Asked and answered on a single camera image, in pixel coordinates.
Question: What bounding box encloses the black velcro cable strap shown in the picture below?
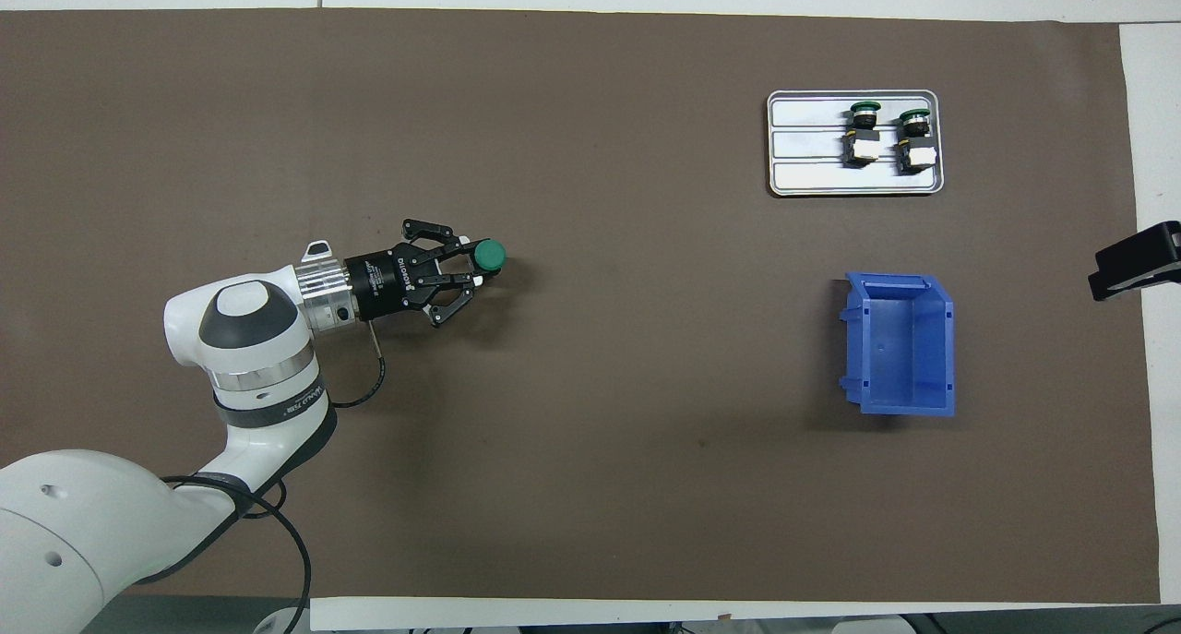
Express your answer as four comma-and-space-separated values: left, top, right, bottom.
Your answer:
210, 382, 331, 429

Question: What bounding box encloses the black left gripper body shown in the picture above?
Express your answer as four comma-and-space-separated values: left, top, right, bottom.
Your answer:
345, 245, 435, 324

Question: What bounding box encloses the blue plastic bin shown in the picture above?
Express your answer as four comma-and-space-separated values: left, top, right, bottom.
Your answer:
838, 272, 957, 418

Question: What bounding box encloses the green push button switch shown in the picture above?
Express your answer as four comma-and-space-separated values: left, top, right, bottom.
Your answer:
841, 101, 882, 169
466, 237, 509, 286
897, 107, 939, 175

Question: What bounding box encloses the brown table mat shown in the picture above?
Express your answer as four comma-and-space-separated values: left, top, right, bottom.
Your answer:
0, 8, 1161, 604

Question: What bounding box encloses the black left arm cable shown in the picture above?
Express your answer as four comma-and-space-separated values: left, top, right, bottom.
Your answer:
159, 322, 388, 634

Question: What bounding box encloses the silver metal tray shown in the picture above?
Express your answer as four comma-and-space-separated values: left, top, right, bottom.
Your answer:
767, 90, 945, 197

